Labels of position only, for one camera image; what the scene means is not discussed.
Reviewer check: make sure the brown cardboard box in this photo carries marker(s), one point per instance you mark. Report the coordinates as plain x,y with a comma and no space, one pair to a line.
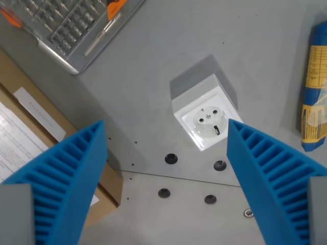
38,132

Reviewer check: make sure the blue yellow plastic package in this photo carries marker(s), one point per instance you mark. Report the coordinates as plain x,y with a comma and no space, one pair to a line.
314,86

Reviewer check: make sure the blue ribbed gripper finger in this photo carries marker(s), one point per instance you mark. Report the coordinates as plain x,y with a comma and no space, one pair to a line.
61,173
270,173

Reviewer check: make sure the silver table screw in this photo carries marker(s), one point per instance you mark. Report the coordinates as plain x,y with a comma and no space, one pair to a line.
248,213

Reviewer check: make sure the white printed paper sheet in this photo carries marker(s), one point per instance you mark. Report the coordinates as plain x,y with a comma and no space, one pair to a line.
15,143

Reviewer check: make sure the black round table plug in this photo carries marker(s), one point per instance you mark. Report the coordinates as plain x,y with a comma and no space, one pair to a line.
210,199
171,158
164,193
219,165

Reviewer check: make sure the white wall socket box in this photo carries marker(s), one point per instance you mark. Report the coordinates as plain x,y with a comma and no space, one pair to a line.
204,102

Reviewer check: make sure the clear screwdriver bit set case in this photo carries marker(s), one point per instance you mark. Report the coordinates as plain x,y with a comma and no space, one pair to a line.
69,28

